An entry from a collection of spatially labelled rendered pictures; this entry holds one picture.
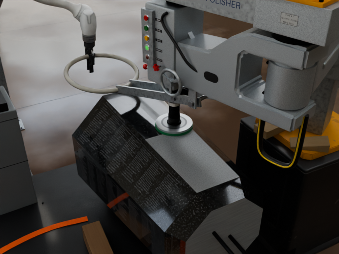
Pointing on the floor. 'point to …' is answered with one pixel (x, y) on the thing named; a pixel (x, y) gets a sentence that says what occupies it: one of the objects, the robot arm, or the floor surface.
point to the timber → (96, 239)
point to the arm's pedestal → (13, 163)
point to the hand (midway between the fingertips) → (90, 66)
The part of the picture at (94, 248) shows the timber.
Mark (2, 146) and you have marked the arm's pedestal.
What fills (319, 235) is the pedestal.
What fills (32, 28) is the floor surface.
